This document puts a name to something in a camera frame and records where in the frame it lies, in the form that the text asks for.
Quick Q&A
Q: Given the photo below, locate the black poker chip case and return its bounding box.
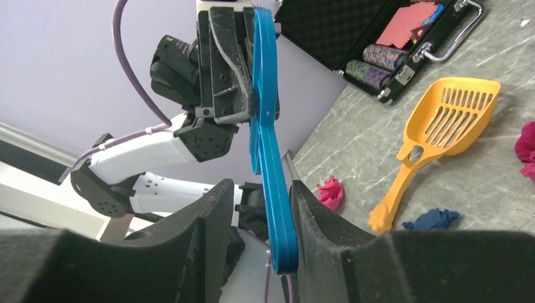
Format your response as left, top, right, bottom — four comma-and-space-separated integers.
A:
274, 1, 485, 104

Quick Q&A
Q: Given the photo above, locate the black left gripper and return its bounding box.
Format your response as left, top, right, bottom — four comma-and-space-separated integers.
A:
150, 6, 256, 162

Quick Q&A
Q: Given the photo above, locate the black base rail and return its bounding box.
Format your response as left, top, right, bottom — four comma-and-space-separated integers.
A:
1, 140, 77, 185

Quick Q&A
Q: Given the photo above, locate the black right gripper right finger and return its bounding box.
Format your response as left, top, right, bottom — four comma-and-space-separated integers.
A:
290, 181, 534, 302

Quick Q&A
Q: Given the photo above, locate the large pink paper scrap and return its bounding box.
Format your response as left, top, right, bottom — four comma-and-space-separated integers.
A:
316, 175, 344, 211

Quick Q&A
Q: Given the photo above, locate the dark blue paper scrap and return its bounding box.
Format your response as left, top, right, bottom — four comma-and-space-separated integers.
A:
402, 208, 461, 230

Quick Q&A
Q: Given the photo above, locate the magenta paper scrap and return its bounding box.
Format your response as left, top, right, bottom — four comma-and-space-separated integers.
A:
514, 121, 534, 181

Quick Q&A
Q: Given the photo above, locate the blue brush with black bristles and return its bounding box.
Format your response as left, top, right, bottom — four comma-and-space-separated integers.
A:
249, 8, 298, 275

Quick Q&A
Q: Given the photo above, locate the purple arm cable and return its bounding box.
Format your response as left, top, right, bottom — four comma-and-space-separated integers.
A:
69, 0, 173, 177
238, 227, 298, 303

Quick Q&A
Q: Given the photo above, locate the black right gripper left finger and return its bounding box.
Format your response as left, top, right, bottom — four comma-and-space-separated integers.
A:
1, 179, 235, 302

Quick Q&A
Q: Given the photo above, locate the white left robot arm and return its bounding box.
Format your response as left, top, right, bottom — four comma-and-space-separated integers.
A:
71, 1, 293, 241

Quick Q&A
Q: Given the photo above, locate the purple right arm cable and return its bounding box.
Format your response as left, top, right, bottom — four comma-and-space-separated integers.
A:
238, 227, 298, 303

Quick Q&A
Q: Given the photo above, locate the yellow slotted plastic scoop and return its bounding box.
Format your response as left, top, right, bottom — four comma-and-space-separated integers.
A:
368, 77, 502, 234

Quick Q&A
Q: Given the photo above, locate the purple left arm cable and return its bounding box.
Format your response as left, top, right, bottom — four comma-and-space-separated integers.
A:
69, 0, 173, 177

